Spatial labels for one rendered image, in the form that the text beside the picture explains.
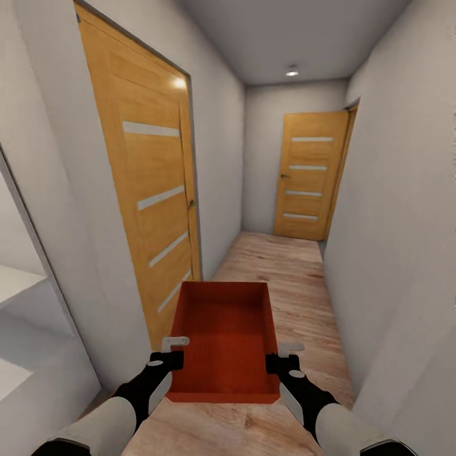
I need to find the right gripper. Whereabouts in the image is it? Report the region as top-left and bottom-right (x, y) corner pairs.
(265, 353), (300, 375)

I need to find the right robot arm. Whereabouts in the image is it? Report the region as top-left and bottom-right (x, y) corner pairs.
(265, 341), (417, 456)

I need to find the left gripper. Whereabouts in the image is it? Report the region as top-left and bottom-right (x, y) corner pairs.
(150, 351), (184, 370)

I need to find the storage box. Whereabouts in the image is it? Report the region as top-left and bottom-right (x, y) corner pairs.
(165, 281), (281, 404)

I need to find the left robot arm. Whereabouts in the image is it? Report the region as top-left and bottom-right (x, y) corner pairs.
(29, 336), (190, 456)

